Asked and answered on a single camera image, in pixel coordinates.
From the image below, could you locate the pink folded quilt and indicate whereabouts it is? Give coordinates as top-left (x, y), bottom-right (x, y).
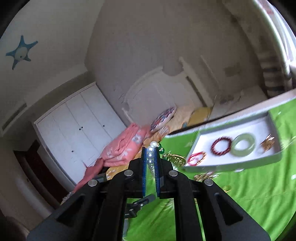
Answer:
top-left (73, 123), bottom-right (151, 193)

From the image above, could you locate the gold chain bracelet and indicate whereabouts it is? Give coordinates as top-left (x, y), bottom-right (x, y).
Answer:
top-left (194, 171), bottom-right (219, 182)

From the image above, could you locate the gold ring green stone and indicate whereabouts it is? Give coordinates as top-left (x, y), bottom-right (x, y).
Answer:
top-left (222, 185), bottom-right (231, 193)

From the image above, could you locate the white bed headboard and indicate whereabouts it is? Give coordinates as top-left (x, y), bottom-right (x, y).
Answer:
top-left (122, 57), bottom-right (214, 125)

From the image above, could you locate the pale green jade bangle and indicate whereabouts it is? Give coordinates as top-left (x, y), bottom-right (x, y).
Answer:
top-left (230, 133), bottom-right (256, 157)

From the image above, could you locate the dark red bead bracelet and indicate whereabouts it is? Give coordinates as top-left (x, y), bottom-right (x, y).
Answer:
top-left (211, 136), bottom-right (234, 156)

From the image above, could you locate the patterned embroidered pillow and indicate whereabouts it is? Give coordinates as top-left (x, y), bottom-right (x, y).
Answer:
top-left (150, 106), bottom-right (177, 133)

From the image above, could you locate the blue starfish wall sticker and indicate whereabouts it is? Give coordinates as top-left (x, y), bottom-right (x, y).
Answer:
top-left (6, 35), bottom-right (38, 70)

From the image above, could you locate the yellow beige pillow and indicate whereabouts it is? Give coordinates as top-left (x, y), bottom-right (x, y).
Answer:
top-left (166, 105), bottom-right (195, 133)

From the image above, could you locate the large gold bangle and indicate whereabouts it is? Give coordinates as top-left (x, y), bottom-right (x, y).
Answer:
top-left (163, 153), bottom-right (187, 167)

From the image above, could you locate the white wardrobe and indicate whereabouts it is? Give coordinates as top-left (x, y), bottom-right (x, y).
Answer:
top-left (34, 82), bottom-right (125, 185)

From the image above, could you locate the red cord woven bracelet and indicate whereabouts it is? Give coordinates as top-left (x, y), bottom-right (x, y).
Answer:
top-left (186, 151), bottom-right (207, 166)

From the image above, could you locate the grey shallow cardboard tray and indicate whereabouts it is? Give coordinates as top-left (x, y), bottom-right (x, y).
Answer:
top-left (165, 87), bottom-right (296, 173)

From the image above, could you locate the wall power socket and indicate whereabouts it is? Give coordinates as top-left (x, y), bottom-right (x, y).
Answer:
top-left (224, 62), bottom-right (241, 77)

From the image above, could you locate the patterned window curtain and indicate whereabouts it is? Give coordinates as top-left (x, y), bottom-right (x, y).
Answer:
top-left (256, 35), bottom-right (292, 98)

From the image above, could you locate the gold brooch pin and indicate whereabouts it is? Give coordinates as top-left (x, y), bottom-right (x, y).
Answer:
top-left (260, 134), bottom-right (275, 152)

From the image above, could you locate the green cartoon bed sheet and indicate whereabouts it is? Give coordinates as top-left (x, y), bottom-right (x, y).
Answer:
top-left (124, 110), bottom-right (295, 240)

